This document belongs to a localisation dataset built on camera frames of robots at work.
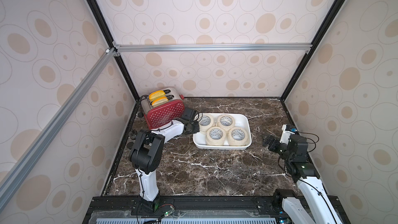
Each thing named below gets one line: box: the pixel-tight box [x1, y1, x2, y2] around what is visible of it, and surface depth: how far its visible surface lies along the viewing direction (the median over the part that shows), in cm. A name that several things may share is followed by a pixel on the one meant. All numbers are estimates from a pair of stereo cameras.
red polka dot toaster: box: [140, 87, 185, 130], surface depth 96 cm
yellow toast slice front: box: [151, 96, 169, 107], surface depth 92 cm
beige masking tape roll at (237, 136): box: [227, 126, 249, 147], surface depth 94 cm
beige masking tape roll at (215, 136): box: [205, 126, 227, 147], surface depth 94 cm
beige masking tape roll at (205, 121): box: [196, 113, 215, 132], surface depth 101 cm
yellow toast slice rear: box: [148, 90, 166, 102], surface depth 95 cm
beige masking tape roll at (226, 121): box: [216, 114, 236, 131], surface depth 102 cm
